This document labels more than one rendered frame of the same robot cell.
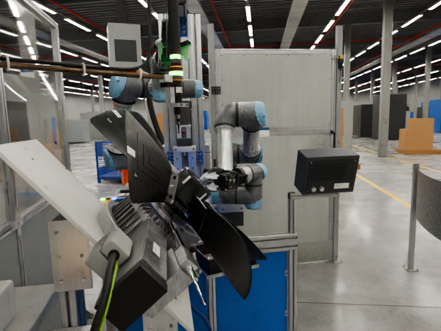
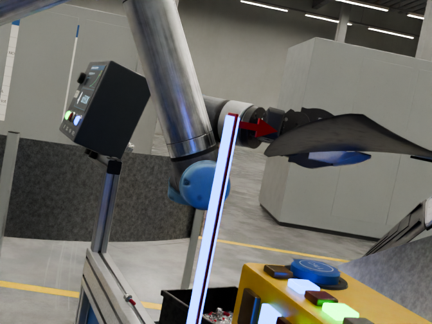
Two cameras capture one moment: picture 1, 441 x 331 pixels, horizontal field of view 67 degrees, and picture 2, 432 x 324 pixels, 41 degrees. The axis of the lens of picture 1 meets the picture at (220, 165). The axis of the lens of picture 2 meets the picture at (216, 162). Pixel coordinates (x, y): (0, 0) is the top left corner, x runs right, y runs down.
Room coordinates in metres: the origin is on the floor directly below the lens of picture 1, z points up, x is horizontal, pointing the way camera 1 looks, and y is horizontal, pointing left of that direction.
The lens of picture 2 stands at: (1.62, 0.86, 1.19)
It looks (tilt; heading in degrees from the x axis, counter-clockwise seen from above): 5 degrees down; 256
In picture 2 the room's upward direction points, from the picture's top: 11 degrees clockwise
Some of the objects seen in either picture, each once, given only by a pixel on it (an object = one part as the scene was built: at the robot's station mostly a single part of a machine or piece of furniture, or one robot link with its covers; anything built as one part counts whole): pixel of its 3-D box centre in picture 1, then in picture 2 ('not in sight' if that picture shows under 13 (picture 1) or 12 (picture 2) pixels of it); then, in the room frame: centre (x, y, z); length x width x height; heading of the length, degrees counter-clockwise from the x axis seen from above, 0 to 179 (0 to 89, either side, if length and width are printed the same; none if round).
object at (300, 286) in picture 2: not in sight; (303, 286); (1.44, 0.47, 1.08); 0.02 x 0.02 x 0.01; 9
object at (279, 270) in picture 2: not in sight; (278, 271); (1.45, 0.44, 1.08); 0.02 x 0.02 x 0.01; 9
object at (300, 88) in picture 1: (277, 151); not in sight; (3.03, -0.52, 1.10); 1.21 x 0.06 x 2.20; 99
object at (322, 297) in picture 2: not in sight; (321, 298); (1.44, 0.50, 1.08); 0.02 x 0.02 x 0.01; 9
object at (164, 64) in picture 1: (167, 57); not in sight; (1.22, 0.17, 1.63); 0.12 x 0.08 x 0.09; 19
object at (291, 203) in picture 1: (291, 213); (106, 205); (1.54, -0.33, 0.96); 0.03 x 0.03 x 0.20; 9
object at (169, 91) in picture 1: (174, 91); not in sight; (1.10, 0.14, 1.50); 0.09 x 0.07 x 0.10; 134
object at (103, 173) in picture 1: (124, 158); not in sight; (8.24, 2.38, 0.49); 1.27 x 0.88 x 0.98; 173
